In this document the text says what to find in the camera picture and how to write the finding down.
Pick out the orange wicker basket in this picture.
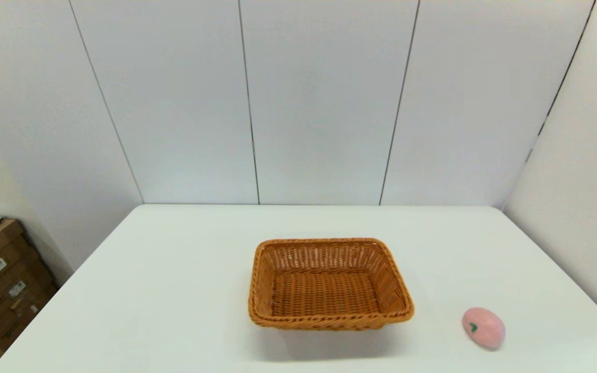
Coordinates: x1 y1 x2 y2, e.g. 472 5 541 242
248 238 415 331

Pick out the pink toy peach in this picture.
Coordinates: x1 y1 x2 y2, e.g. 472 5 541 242
462 307 506 351

